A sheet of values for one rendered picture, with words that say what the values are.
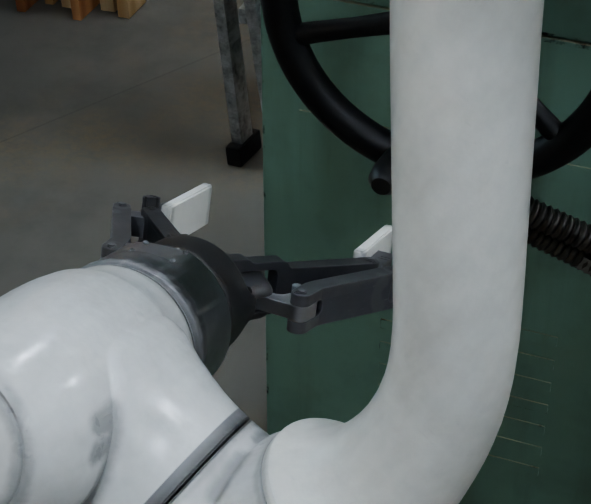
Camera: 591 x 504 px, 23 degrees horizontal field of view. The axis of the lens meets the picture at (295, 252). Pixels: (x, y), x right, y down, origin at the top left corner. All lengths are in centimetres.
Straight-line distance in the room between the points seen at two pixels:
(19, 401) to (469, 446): 19
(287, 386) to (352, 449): 96
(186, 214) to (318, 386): 61
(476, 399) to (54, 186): 177
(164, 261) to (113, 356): 12
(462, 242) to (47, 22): 226
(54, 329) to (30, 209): 163
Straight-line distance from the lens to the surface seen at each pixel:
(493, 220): 58
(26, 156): 242
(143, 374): 68
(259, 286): 86
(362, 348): 152
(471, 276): 58
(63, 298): 69
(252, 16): 221
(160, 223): 94
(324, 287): 86
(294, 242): 147
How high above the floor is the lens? 132
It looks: 37 degrees down
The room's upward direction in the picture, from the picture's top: straight up
